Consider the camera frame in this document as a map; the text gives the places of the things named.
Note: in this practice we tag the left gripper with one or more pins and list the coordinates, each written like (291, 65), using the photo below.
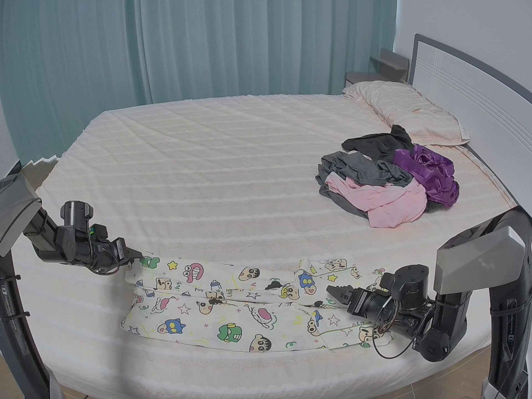
(110, 256)

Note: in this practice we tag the grey garment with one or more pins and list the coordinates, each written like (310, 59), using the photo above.
(357, 168)

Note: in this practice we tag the pale pink pillow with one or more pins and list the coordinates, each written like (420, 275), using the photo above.
(407, 106)

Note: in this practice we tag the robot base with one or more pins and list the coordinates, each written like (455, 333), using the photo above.
(490, 391)

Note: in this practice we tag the bed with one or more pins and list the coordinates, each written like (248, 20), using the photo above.
(199, 160)

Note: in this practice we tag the black garment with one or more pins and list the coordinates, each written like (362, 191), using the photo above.
(374, 144)

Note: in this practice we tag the white printed pyjama top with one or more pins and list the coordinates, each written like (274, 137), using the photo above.
(232, 306)

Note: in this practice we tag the purple satin garment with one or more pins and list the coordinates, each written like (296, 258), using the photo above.
(428, 168)

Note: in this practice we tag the grey bedside table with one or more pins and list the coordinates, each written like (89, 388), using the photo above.
(384, 65)

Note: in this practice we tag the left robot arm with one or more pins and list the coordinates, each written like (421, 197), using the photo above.
(16, 214)

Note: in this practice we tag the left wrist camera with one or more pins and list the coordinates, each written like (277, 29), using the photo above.
(99, 232)

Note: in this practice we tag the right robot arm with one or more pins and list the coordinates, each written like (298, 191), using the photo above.
(478, 256)

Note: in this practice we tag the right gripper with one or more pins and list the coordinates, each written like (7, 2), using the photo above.
(370, 304)

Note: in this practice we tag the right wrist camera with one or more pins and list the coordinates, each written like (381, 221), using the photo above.
(385, 281)

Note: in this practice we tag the pink garment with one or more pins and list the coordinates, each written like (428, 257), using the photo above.
(395, 206)

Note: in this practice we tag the blue-green curtain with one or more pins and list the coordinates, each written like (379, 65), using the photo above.
(270, 31)
(70, 56)

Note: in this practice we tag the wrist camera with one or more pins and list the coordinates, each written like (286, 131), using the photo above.
(99, 232)
(385, 281)

